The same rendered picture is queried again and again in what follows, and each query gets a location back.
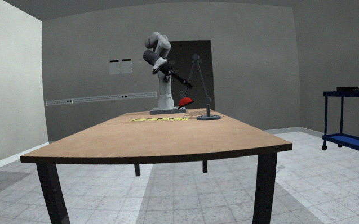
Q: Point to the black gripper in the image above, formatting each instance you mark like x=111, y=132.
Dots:
x=167, y=68

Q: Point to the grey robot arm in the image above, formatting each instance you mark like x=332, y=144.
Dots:
x=157, y=58

